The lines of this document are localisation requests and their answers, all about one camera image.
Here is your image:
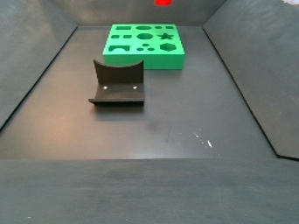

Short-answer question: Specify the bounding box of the red object at top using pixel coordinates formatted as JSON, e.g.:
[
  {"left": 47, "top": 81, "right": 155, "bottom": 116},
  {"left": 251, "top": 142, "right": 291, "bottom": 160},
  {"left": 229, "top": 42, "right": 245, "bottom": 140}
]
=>
[{"left": 154, "top": 0, "right": 174, "bottom": 6}]

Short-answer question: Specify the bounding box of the black curved holder stand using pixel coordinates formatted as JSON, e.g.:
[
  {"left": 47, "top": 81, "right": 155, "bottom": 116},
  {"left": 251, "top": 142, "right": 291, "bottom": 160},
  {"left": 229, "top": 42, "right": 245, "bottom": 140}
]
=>
[{"left": 89, "top": 60, "right": 146, "bottom": 105}]

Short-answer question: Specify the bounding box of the green shape sorter box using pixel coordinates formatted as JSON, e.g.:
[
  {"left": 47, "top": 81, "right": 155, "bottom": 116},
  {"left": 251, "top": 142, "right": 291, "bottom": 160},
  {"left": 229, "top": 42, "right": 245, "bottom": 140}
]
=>
[{"left": 103, "top": 24, "right": 185, "bottom": 70}]

